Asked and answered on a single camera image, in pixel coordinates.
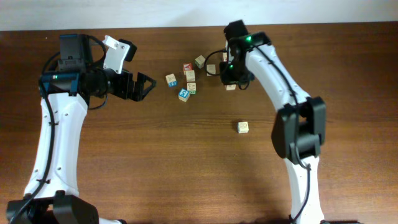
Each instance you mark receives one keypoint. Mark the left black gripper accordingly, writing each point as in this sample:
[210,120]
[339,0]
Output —
[139,93]

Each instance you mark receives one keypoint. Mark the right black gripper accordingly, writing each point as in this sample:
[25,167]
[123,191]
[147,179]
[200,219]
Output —
[226,80]

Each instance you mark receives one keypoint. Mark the blue D block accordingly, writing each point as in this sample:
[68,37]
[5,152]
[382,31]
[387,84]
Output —
[230,87]

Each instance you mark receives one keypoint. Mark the block 5 with green side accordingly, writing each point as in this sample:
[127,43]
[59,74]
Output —
[211,69]

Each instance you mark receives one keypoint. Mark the block with blue T side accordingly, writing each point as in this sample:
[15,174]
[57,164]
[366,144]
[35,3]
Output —
[243,127]

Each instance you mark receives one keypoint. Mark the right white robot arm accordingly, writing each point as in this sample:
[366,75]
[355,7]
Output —
[299,128]

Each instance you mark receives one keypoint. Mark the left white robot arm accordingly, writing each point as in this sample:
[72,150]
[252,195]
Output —
[83,68]

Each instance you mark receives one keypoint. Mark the block with red bottom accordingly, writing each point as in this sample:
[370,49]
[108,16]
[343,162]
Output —
[224,57]

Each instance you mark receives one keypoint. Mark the block Y with blue side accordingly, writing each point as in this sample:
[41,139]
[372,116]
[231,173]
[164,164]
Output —
[171,80]

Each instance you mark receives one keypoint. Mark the block I with green R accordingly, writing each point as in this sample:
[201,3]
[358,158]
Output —
[200,61]

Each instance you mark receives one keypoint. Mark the block Z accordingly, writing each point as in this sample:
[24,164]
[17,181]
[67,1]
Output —
[190,76]

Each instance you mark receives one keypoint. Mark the blue 5 block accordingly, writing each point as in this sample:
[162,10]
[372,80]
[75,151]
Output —
[183,95]

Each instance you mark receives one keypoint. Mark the block with animal drawing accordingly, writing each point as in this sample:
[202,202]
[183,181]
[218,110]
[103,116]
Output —
[192,88]

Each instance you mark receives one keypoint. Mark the red A block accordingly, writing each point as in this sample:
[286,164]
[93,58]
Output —
[187,67]

